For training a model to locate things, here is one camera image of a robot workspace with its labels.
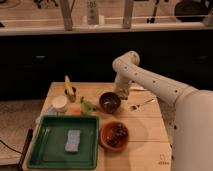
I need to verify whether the black cable at left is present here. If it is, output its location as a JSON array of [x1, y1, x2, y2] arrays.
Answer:
[[0, 128, 34, 171]]

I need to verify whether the yellow banana toy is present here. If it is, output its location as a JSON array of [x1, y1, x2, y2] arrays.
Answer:
[[65, 75, 74, 96]]

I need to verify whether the clear plastic wrap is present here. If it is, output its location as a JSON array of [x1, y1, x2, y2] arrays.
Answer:
[[35, 106, 57, 124]]

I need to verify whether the dark purple bowl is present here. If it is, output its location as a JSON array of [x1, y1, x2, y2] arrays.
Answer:
[[99, 92, 121, 114]]

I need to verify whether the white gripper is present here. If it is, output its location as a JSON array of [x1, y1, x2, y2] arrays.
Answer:
[[115, 78, 130, 100]]

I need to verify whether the orange carrot toy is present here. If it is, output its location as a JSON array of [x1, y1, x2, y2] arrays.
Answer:
[[71, 108, 82, 116]]

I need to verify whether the white knife on table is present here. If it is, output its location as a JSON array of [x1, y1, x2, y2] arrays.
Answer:
[[130, 87, 146, 91]]

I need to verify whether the small dark cup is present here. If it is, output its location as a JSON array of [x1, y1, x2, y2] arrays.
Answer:
[[64, 87, 76, 102]]

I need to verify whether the blue grey sponge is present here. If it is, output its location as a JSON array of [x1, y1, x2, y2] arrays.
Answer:
[[65, 130, 81, 152]]

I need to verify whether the green plastic tray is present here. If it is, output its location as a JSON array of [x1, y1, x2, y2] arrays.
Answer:
[[27, 116, 99, 170]]

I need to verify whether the orange terracotta bowl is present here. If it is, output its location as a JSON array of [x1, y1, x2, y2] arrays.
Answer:
[[99, 121, 130, 152]]

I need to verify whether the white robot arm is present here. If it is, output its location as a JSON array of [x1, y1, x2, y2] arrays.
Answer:
[[112, 51, 213, 171]]

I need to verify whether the white cup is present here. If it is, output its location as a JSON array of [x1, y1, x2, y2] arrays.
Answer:
[[52, 95, 68, 112]]

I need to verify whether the green leafy vegetable toy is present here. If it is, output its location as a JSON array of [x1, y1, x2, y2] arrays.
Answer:
[[80, 97, 97, 115]]

